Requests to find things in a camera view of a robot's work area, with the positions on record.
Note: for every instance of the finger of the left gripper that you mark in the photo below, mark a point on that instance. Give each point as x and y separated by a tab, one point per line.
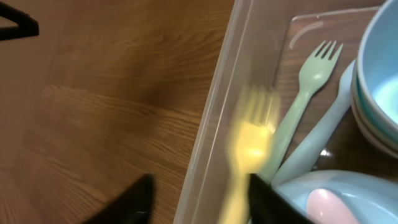
26	26

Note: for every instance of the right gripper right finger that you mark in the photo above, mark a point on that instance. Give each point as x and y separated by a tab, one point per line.
268	207

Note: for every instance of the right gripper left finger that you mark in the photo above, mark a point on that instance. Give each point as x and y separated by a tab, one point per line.
133	206

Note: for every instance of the pink plastic spoon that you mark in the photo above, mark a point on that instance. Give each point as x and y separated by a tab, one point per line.
324	207

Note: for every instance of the light blue plastic fork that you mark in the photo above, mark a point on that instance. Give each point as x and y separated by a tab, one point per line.
306	154

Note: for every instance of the yellow plastic fork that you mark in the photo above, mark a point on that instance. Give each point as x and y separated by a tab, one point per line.
249	146

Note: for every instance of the light blue bowl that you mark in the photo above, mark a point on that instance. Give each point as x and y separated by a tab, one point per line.
371	199

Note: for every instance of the white plastic fork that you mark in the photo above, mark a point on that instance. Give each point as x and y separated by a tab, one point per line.
313	75

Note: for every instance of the blue cup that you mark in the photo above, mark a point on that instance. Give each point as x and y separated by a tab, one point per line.
376	66

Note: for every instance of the green cup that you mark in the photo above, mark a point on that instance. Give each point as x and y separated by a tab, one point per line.
368	120

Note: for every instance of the pink cup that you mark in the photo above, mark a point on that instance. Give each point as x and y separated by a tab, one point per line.
369	135

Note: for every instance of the clear plastic container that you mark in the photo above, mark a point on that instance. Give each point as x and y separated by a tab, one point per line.
266	44

